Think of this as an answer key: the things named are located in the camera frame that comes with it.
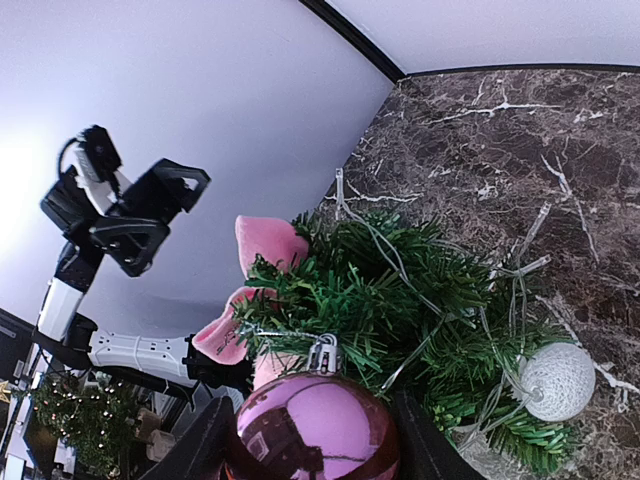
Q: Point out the small green christmas tree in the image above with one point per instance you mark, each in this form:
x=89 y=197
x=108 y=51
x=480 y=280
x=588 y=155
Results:
x=410 y=311

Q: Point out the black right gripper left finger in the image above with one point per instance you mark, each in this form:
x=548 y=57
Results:
x=200 y=453

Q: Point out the pink pompom ornament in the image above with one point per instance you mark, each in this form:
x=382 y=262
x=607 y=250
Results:
x=270 y=366

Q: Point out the white tree pot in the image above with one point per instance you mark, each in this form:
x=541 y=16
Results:
x=492 y=464

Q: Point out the background decorated christmas tree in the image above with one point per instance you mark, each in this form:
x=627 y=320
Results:
x=98 y=422

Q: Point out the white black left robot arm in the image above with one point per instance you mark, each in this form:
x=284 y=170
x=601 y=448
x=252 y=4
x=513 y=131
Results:
x=82 y=341

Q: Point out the pink shiny bauble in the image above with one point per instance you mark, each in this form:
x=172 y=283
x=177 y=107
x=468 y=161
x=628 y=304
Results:
x=315 y=424

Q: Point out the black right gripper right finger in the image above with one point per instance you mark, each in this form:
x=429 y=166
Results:
x=425 y=453

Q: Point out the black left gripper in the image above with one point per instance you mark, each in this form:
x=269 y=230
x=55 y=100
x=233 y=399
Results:
x=151 y=202

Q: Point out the left black frame post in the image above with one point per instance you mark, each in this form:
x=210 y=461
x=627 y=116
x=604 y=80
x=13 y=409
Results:
x=356 y=38

